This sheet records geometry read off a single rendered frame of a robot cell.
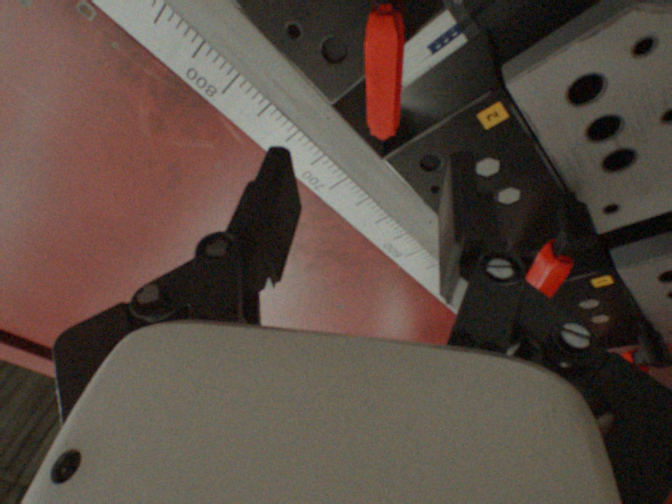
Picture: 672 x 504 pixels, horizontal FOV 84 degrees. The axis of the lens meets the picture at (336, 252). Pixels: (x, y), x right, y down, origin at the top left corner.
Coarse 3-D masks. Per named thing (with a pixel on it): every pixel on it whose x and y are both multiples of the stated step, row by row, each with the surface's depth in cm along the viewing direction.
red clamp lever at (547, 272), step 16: (560, 208) 25; (576, 208) 24; (560, 224) 25; (576, 224) 23; (592, 224) 23; (560, 240) 25; (576, 240) 23; (592, 240) 23; (544, 256) 27; (560, 256) 26; (528, 272) 30; (544, 272) 27; (560, 272) 26; (544, 288) 28
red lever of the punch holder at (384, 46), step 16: (384, 0) 16; (400, 0) 17; (384, 16) 16; (400, 16) 16; (368, 32) 16; (384, 32) 16; (400, 32) 16; (368, 48) 17; (384, 48) 17; (400, 48) 17; (368, 64) 18; (384, 64) 17; (400, 64) 17; (368, 80) 18; (384, 80) 18; (400, 80) 18; (368, 96) 19; (384, 96) 18; (400, 96) 19; (368, 112) 19; (384, 112) 19; (384, 128) 20
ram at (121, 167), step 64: (0, 0) 22; (64, 0) 21; (192, 0) 20; (0, 64) 25; (64, 64) 24; (128, 64) 24; (256, 64) 22; (0, 128) 30; (64, 128) 29; (128, 128) 28; (192, 128) 27; (320, 128) 25; (0, 192) 36; (64, 192) 35; (128, 192) 33; (192, 192) 32; (384, 192) 29; (0, 256) 47; (64, 256) 44; (128, 256) 42; (192, 256) 40; (320, 256) 36; (384, 256) 35; (0, 320) 65; (64, 320) 60; (320, 320) 46; (384, 320) 44; (448, 320) 42
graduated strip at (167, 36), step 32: (96, 0) 21; (128, 0) 21; (160, 0) 20; (160, 32) 22; (192, 32) 21; (192, 64) 23; (224, 64) 23; (224, 96) 24; (256, 96) 24; (256, 128) 26; (288, 128) 25; (320, 160) 27; (320, 192) 30; (352, 192) 29; (352, 224) 32; (384, 224) 31; (416, 256) 34
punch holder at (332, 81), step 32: (256, 0) 19; (288, 0) 19; (320, 0) 19; (352, 0) 19; (416, 0) 18; (448, 0) 18; (288, 32) 21; (320, 32) 20; (352, 32) 20; (416, 32) 19; (320, 64) 22; (352, 64) 21
